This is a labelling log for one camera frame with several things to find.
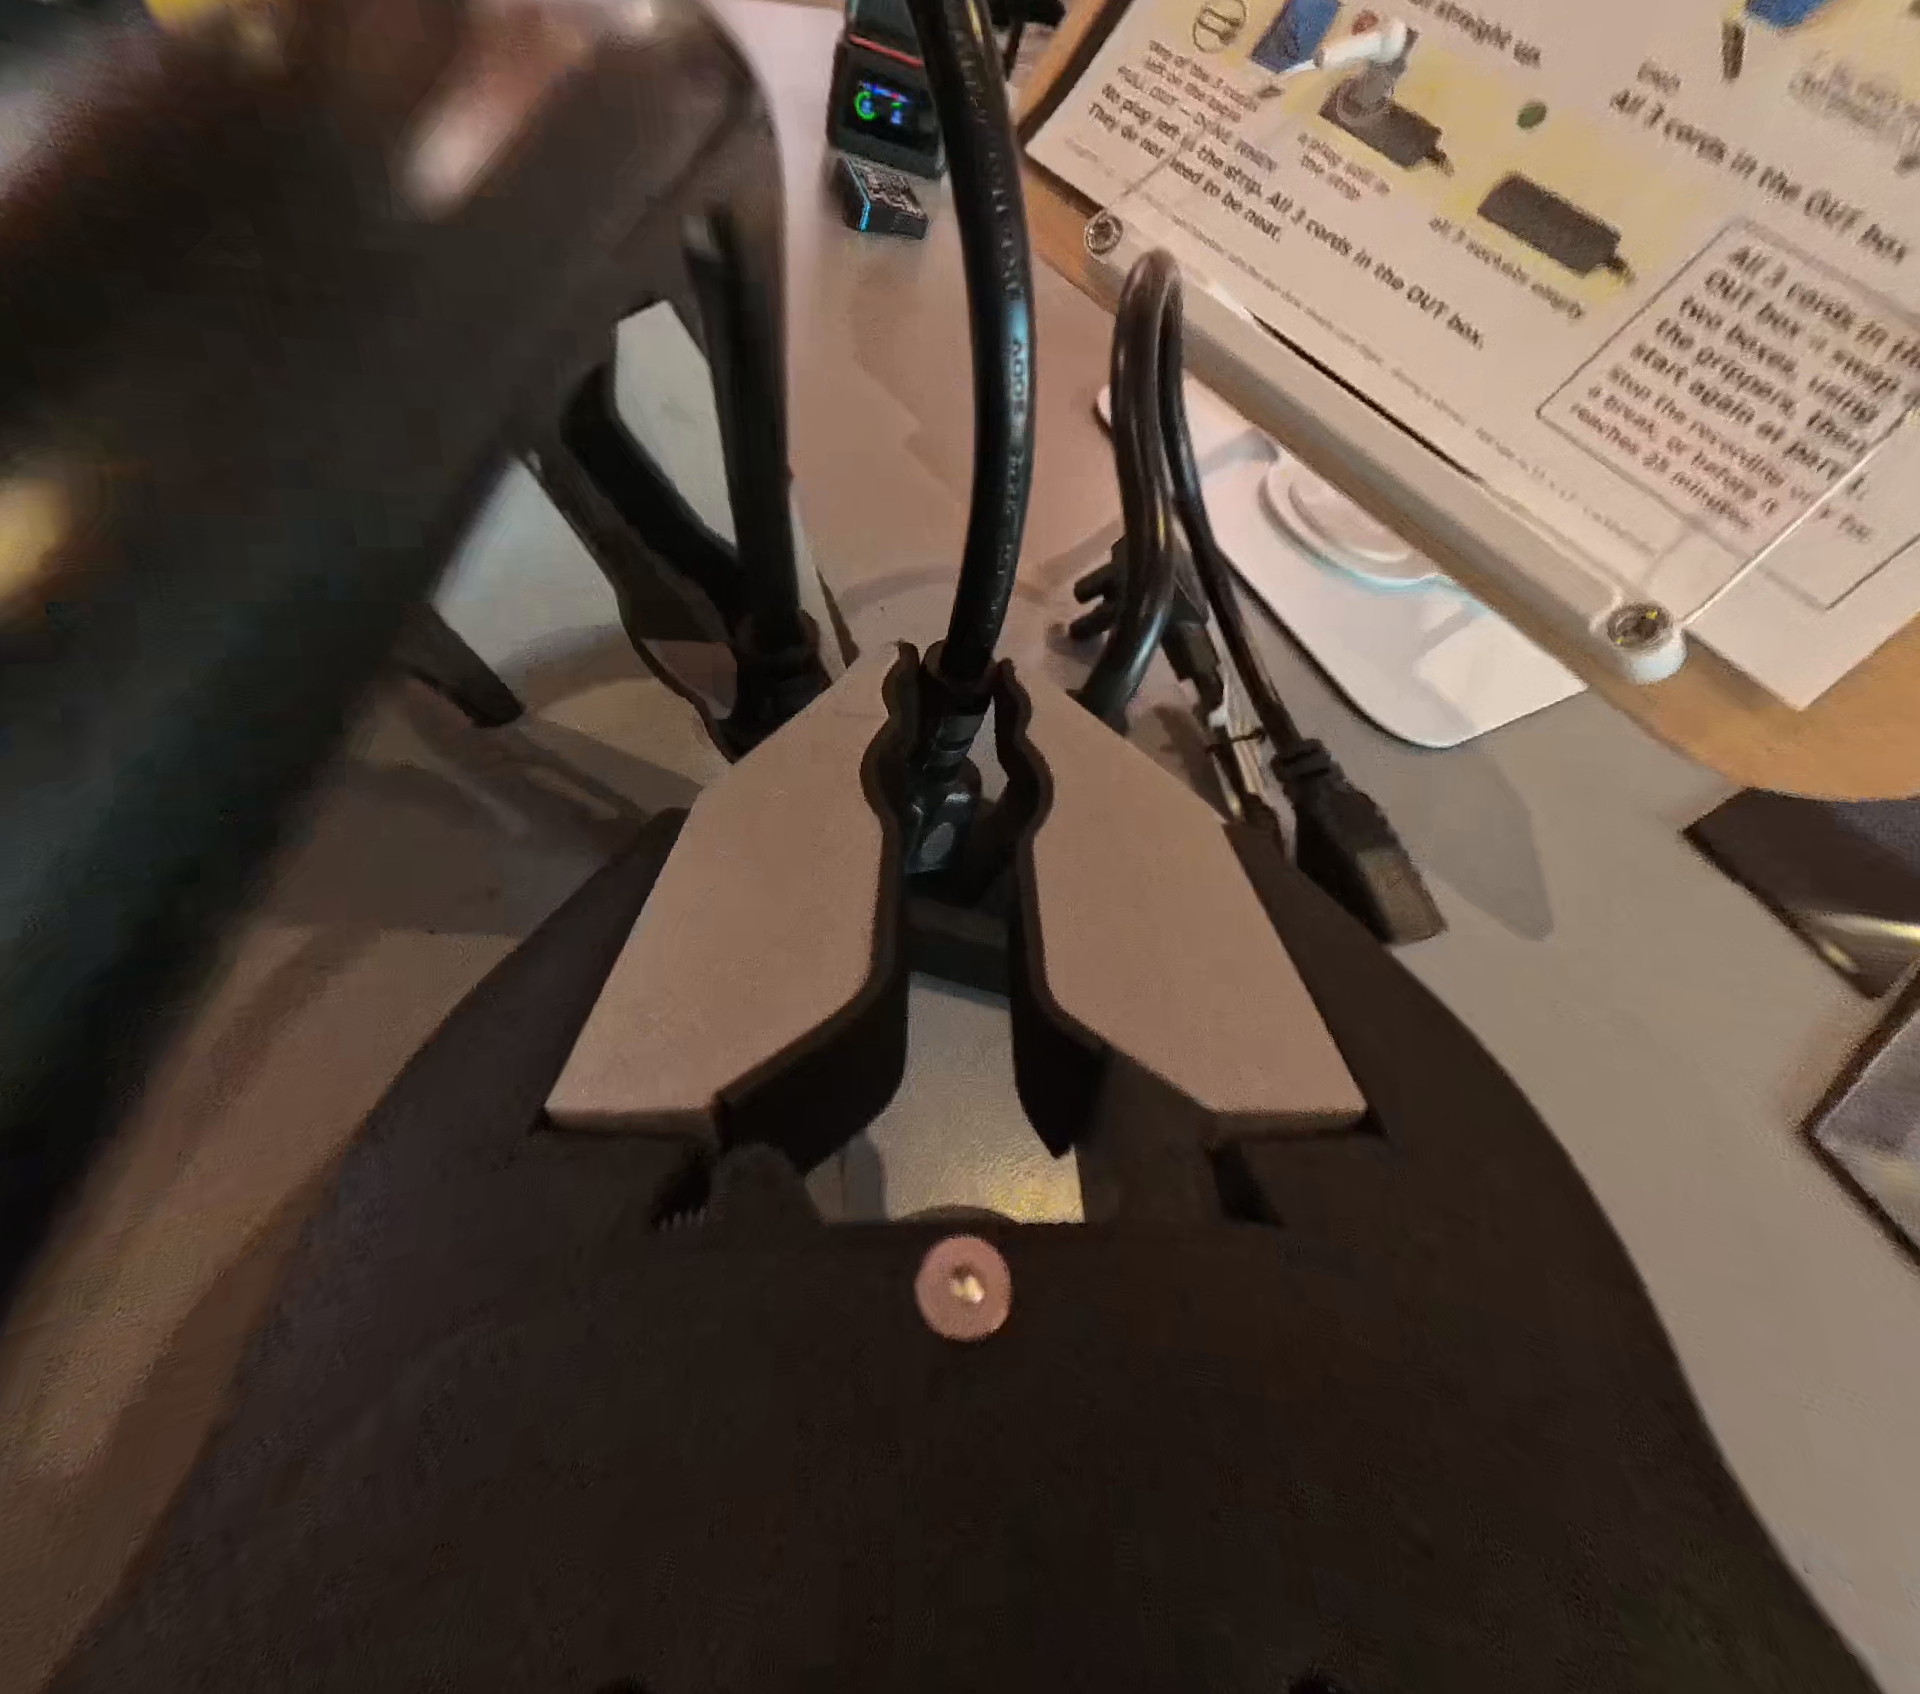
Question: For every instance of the small black box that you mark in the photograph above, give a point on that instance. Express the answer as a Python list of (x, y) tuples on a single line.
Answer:
[(886, 203)]

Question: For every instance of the black timer device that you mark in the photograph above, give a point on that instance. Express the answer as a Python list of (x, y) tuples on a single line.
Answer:
[(886, 105)]

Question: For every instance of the white stand base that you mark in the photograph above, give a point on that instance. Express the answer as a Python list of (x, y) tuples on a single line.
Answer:
[(1439, 674)]

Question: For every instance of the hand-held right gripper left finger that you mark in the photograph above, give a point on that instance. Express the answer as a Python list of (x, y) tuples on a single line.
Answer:
[(735, 959)]

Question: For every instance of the black pad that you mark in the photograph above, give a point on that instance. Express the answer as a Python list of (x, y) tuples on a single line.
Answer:
[(1814, 884)]

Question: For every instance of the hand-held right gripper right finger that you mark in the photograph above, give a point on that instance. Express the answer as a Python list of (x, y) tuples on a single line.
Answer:
[(1170, 959)]

